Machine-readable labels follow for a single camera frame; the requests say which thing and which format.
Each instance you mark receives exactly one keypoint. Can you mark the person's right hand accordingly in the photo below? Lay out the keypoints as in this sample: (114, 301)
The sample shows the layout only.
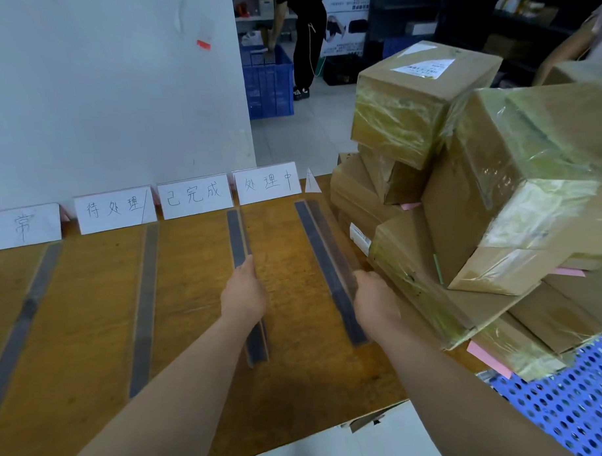
(375, 304)

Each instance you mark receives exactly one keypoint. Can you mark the person's left hand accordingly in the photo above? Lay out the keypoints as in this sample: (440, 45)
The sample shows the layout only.
(244, 294)

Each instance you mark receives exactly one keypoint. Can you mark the person's left fingers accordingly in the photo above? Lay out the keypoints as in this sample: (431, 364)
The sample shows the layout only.
(245, 267)

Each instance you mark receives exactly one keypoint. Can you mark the person's right fingers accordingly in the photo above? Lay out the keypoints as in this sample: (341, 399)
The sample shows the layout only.
(366, 279)

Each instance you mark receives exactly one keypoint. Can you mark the person's right forearm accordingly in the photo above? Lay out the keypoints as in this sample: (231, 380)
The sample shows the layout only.
(450, 397)

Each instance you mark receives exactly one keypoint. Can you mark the person's left forearm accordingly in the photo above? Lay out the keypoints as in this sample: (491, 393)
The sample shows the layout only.
(178, 387)

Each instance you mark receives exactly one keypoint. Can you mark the grey tape strip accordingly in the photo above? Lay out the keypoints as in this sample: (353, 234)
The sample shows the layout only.
(237, 237)
(25, 313)
(145, 309)
(327, 264)

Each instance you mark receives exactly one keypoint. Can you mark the white handwritten paper sign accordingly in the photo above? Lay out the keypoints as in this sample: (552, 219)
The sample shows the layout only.
(195, 196)
(114, 210)
(20, 228)
(266, 183)

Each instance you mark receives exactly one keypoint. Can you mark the small white triangular card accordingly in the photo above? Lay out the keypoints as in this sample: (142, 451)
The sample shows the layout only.
(312, 183)

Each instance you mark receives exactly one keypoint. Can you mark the pink paper slip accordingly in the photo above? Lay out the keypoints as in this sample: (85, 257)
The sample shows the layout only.
(568, 272)
(488, 360)

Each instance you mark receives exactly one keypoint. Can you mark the pile of taped cardboard boxes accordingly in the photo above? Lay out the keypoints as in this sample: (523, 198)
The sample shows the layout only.
(501, 179)

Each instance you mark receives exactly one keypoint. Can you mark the blue plastic crate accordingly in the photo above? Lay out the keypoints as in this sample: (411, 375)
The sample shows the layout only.
(269, 83)

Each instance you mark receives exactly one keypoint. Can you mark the black plastic crate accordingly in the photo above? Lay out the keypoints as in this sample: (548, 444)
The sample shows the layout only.
(342, 70)

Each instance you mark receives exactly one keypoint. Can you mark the red sticker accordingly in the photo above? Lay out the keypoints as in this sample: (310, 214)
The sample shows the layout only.
(203, 43)

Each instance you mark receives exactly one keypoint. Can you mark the blue perforated plastic basket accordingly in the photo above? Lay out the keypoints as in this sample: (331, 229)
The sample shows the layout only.
(573, 403)

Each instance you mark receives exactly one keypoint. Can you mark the white storage shelf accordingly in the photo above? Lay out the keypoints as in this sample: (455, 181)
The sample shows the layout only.
(256, 12)

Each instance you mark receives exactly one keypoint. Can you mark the printed product carton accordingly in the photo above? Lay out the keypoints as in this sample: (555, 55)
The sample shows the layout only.
(345, 22)

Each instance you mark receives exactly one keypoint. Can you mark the black storage shelf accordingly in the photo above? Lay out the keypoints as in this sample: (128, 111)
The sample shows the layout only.
(521, 35)

